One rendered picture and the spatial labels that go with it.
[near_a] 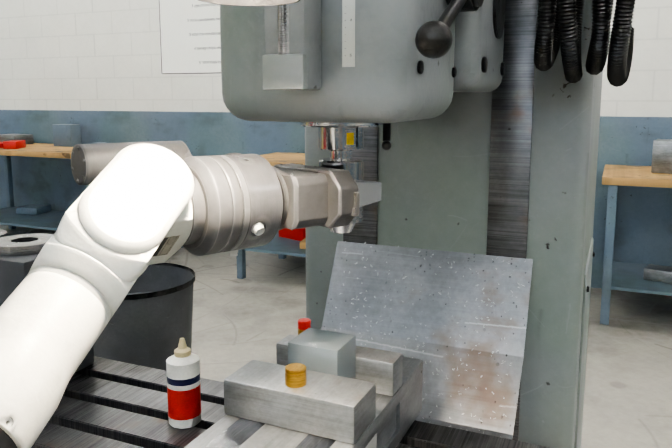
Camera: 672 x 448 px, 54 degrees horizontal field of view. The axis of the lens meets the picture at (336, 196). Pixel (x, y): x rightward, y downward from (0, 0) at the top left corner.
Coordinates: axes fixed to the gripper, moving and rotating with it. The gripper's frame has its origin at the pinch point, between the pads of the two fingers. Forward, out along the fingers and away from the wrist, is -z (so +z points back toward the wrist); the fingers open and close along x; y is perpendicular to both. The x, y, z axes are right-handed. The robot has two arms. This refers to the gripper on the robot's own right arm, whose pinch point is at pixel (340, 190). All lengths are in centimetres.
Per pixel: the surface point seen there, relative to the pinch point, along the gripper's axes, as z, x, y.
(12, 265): 21.7, 40.6, 12.6
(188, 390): 9.1, 17.0, 25.5
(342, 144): 1.6, -1.9, -5.1
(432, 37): 5.6, -16.7, -14.4
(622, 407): -226, 66, 120
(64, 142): -167, 558, 28
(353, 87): 6.2, -8.3, -10.6
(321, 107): 7.2, -5.2, -8.8
